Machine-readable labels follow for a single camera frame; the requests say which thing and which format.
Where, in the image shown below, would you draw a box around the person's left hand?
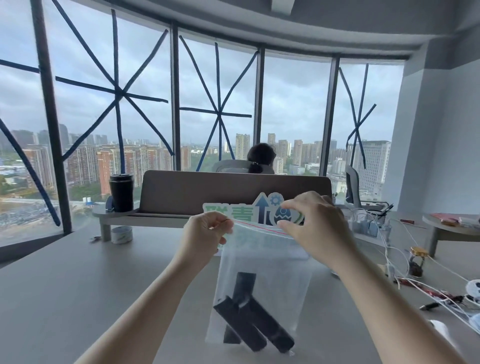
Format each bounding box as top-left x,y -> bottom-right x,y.
179,211 -> 235,269

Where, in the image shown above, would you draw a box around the person's right hand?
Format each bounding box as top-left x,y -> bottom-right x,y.
275,191 -> 359,271

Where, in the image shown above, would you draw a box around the clear zip plastic bag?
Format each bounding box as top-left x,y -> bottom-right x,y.
205,219 -> 314,356

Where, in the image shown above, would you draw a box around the person's right forearm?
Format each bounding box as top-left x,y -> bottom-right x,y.
329,250 -> 467,364

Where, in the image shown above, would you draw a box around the person's left forearm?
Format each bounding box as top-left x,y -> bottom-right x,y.
74,255 -> 211,364

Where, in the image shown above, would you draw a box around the green and white cutout sign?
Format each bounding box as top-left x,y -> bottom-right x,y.
202,192 -> 305,228

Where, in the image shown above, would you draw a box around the short black foam block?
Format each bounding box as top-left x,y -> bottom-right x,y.
232,272 -> 258,303

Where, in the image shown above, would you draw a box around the grey office chair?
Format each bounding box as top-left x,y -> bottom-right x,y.
344,165 -> 363,209

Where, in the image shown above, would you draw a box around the clear desk organizer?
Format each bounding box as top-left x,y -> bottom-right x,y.
347,210 -> 391,238

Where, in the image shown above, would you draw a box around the long black foam block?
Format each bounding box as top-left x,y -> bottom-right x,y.
213,296 -> 268,353
244,296 -> 296,354

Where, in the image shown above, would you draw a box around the small black foam piece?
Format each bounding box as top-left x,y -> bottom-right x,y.
223,323 -> 241,344

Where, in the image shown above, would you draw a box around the white tape roll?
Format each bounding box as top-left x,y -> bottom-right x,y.
111,226 -> 134,245

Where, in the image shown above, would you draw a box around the black travel tumbler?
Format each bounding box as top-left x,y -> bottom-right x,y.
109,173 -> 135,213

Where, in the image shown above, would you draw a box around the grey desk shelf riser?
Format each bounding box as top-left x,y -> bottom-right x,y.
92,203 -> 189,242

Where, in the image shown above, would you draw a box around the small jar with gold lid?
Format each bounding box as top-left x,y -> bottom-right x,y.
408,246 -> 430,278

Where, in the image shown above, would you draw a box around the round grey side shelf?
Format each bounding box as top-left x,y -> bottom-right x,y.
422,213 -> 480,258

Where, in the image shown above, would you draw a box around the red flat packet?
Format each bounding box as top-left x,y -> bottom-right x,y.
430,212 -> 460,226

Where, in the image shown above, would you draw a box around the bundle of white cables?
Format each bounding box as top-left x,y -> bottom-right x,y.
350,208 -> 480,332

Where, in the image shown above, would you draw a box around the red handled tool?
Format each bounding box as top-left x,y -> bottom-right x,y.
397,277 -> 425,290

